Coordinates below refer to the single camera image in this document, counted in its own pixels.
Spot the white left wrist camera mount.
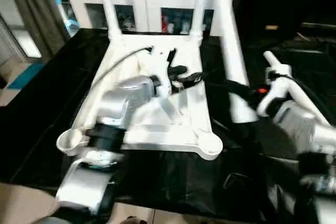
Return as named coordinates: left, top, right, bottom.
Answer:
left=149, top=47, right=180, bottom=99

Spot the grey curtain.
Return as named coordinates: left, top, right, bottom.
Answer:
left=5, top=0, right=72, bottom=62

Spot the black work mat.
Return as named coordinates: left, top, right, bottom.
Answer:
left=0, top=27, right=336, bottom=222

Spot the white glass-door cabinet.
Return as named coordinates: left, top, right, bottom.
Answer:
left=64, top=0, right=236, bottom=38

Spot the black fabric bag yellow label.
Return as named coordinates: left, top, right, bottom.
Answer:
left=236, top=0, right=336, bottom=47

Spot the light blue packaged box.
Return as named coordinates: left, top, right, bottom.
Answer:
left=49, top=0, right=81, bottom=35

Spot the teal floor mat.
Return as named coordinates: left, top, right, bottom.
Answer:
left=7, top=63, right=45, bottom=90

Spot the white plastic table top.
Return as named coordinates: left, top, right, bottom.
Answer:
left=56, top=31, right=224, bottom=162

